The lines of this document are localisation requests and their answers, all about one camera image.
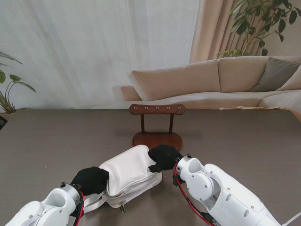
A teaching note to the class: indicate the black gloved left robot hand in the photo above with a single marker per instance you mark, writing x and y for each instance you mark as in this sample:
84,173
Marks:
91,180

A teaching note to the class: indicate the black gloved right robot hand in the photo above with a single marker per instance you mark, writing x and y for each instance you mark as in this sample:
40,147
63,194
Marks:
167,156

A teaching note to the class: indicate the cream white zipper bag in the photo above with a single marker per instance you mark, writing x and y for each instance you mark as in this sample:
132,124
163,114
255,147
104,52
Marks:
129,169

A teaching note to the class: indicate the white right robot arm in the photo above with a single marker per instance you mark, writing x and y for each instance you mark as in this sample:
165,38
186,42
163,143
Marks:
223,193

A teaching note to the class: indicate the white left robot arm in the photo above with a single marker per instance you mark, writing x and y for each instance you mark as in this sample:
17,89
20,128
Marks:
47,207

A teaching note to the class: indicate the beige sofa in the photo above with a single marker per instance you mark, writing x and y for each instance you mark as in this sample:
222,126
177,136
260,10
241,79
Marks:
176,80

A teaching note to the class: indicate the black flat device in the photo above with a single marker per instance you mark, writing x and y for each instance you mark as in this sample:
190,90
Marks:
2,122

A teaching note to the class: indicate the broad-leaf green houseplant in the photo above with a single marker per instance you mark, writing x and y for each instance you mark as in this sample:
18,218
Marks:
15,78

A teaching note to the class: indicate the white sheer curtain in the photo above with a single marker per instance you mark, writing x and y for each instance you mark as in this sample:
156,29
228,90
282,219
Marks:
94,51

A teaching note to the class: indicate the beige pleated curtain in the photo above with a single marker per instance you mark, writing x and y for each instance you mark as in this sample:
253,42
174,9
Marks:
211,35

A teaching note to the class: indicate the grey sofa cushion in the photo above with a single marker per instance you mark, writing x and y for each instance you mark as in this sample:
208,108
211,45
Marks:
275,75

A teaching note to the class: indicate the white zip tie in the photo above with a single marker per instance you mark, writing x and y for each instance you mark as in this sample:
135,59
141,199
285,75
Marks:
292,219

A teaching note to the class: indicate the beige sofa cushion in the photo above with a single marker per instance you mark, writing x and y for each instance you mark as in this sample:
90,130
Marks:
294,82

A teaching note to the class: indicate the tall dark-leaf houseplant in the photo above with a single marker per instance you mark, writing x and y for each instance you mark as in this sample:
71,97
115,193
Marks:
244,24

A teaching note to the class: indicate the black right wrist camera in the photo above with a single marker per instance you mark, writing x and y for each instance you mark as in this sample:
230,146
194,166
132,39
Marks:
175,180

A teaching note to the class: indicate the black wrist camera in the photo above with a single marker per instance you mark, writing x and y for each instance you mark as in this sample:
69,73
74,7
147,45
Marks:
175,180
76,212

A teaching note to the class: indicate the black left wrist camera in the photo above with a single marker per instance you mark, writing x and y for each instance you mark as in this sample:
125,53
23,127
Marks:
76,212

